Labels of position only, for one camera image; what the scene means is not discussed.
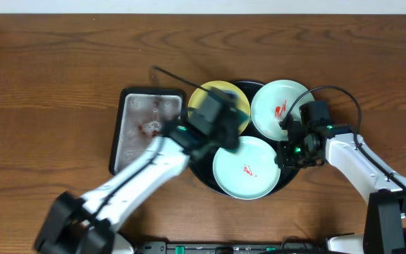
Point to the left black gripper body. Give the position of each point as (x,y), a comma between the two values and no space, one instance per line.
(228,138)

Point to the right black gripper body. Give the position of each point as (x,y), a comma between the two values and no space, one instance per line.
(297,155)

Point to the light blue plate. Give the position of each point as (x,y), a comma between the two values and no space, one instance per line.
(248,173)
(270,105)

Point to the green yellow sponge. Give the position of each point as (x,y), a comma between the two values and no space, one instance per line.
(239,111)

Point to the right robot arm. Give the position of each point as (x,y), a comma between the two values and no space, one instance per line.
(383,189)

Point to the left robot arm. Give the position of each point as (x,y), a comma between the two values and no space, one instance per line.
(90,223)

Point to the round black tray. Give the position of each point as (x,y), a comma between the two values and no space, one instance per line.
(203,168)

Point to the rectangular black soapy tray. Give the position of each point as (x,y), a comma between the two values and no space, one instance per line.
(141,113)

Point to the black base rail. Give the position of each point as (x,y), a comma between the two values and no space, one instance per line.
(289,245)

